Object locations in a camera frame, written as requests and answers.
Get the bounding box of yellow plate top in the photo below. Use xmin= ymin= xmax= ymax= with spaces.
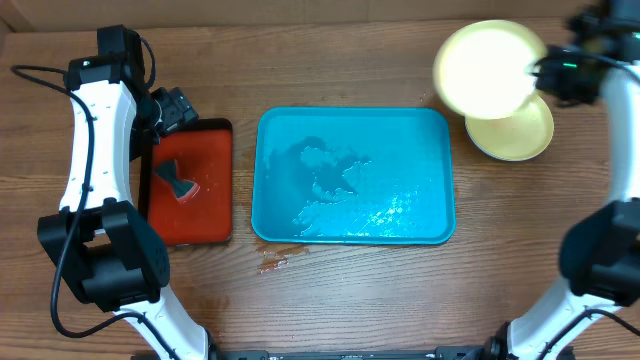
xmin=465 ymin=95 xmax=554 ymax=162

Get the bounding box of yellow plate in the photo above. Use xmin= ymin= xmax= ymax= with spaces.
xmin=433 ymin=20 xmax=546 ymax=120
xmin=465 ymin=95 xmax=554 ymax=162

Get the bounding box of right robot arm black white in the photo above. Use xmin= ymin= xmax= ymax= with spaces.
xmin=468 ymin=0 xmax=639 ymax=359

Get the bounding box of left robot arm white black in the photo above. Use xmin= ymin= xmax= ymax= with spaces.
xmin=37 ymin=53 xmax=215 ymax=359

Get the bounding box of red water tray black rim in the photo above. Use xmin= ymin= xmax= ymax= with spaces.
xmin=138 ymin=118 xmax=233 ymax=246

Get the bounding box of teal plastic tray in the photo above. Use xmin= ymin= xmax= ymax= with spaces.
xmin=251 ymin=107 xmax=456 ymax=246

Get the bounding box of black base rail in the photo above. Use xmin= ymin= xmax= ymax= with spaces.
xmin=215 ymin=346 xmax=482 ymax=360

